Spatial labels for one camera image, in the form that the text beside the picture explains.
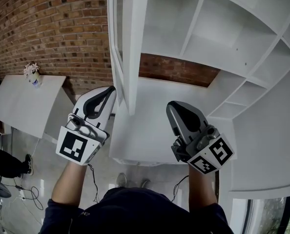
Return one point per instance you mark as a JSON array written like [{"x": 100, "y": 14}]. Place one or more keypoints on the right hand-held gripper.
[{"x": 211, "y": 155}]

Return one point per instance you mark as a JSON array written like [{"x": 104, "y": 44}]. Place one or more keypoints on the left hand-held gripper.
[{"x": 71, "y": 147}]

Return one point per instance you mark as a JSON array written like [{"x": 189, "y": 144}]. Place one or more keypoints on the white cabinet door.
[{"x": 135, "y": 57}]

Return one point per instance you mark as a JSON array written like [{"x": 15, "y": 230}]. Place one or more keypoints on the person's right forearm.
[{"x": 202, "y": 191}]

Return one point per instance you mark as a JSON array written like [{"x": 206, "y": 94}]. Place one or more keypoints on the person's left forearm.
[{"x": 69, "y": 186}]

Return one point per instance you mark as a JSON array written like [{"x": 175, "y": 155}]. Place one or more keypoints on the white desk with hutch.
[{"x": 150, "y": 130}]

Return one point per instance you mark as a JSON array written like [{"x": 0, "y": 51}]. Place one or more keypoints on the white side table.
[{"x": 25, "y": 106}]

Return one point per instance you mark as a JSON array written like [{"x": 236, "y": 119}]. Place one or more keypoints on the pink flowers in vase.
[{"x": 31, "y": 69}]

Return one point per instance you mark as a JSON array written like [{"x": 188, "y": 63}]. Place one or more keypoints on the person's right grey shoe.
[{"x": 145, "y": 183}]

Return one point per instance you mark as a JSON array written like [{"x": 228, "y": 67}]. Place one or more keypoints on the person's grey shoe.
[
  {"x": 121, "y": 179},
  {"x": 145, "y": 183}
]

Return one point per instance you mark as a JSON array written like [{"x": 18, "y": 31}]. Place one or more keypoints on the person's left grey shoe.
[{"x": 121, "y": 179}]

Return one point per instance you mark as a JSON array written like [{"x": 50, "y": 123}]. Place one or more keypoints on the person's dark navy shirt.
[{"x": 135, "y": 213}]

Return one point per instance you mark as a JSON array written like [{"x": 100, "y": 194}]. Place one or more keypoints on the black framed window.
[{"x": 269, "y": 216}]

